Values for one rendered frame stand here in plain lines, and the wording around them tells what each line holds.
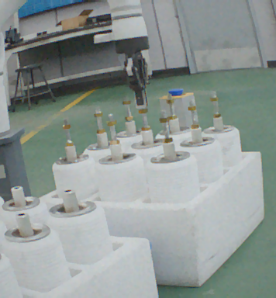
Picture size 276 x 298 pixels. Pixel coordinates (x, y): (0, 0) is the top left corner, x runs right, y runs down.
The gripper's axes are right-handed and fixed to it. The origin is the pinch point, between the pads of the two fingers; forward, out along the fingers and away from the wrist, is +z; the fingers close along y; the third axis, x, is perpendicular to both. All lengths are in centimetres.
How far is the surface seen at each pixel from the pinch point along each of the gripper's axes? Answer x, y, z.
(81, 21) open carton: 162, 451, -49
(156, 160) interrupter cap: -5.2, -16.7, 9.6
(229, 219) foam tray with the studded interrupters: -17.2, -10.1, 25.5
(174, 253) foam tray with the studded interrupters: -7.6, -23.2, 26.6
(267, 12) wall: -56, 524, -40
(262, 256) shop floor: -25.2, -13.1, 35.0
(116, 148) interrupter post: 3.3, -12.2, 7.6
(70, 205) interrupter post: 2.3, -43.9, 8.9
